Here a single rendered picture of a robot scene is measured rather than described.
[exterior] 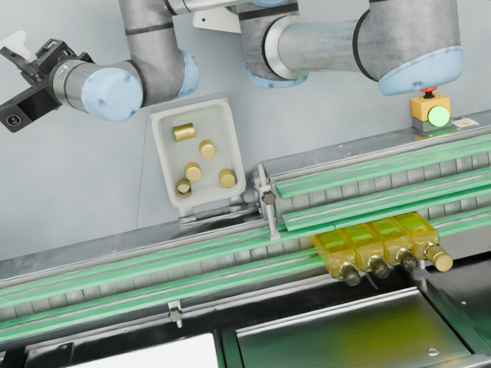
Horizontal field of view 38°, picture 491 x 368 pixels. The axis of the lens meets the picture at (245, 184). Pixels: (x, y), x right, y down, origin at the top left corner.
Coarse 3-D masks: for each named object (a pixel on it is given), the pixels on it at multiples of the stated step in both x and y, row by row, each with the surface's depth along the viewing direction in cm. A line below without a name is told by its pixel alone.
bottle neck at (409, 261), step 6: (402, 252) 138; (408, 252) 137; (402, 258) 136; (408, 258) 135; (414, 258) 135; (402, 264) 136; (408, 264) 137; (414, 264) 136; (408, 270) 135; (414, 270) 135
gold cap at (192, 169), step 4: (188, 164) 161; (192, 164) 160; (196, 164) 160; (188, 168) 158; (192, 168) 158; (196, 168) 158; (188, 172) 158; (192, 172) 158; (196, 172) 158; (200, 172) 158; (188, 176) 158; (192, 176) 158; (196, 176) 158; (200, 176) 159; (192, 180) 159
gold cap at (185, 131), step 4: (184, 124) 157; (188, 124) 157; (192, 124) 157; (176, 128) 156; (180, 128) 156; (184, 128) 156; (188, 128) 156; (192, 128) 156; (176, 132) 156; (180, 132) 156; (184, 132) 156; (188, 132) 156; (192, 132) 156; (176, 136) 156; (180, 136) 156; (184, 136) 156; (188, 136) 157; (192, 136) 157; (180, 140) 157
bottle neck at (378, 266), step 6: (372, 258) 138; (378, 258) 137; (372, 264) 137; (378, 264) 135; (384, 264) 134; (372, 270) 137; (378, 270) 138; (384, 270) 136; (378, 276) 135; (384, 276) 135
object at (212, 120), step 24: (168, 120) 158; (192, 120) 159; (216, 120) 160; (168, 144) 160; (192, 144) 161; (216, 144) 161; (168, 168) 156; (216, 168) 163; (240, 168) 156; (168, 192) 156; (192, 192) 162; (216, 192) 159; (240, 192) 158
